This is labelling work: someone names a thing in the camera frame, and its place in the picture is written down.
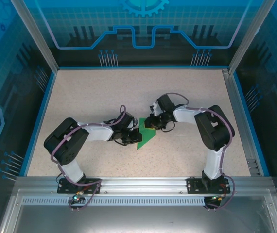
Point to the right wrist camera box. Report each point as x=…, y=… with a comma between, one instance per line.
x=156, y=109

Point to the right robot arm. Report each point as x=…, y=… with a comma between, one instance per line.
x=213, y=131

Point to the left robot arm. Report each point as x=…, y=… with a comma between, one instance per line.
x=65, y=143

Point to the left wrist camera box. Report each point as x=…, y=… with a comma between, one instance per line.
x=134, y=122

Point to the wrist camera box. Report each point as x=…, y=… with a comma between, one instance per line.
x=156, y=109
x=134, y=122

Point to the brushed metal sheet panel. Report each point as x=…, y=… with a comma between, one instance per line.
x=138, y=218

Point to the blue table edge strip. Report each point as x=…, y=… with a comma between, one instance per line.
x=39, y=123
x=250, y=123

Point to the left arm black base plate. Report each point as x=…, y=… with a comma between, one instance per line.
x=65, y=188

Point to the aluminium side rail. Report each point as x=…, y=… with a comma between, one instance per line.
x=237, y=109

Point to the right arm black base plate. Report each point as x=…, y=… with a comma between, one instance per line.
x=194, y=185

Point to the aluminium frame post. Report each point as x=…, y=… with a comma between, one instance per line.
x=36, y=38
x=250, y=36

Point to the green paper sheet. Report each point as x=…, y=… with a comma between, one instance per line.
x=145, y=138

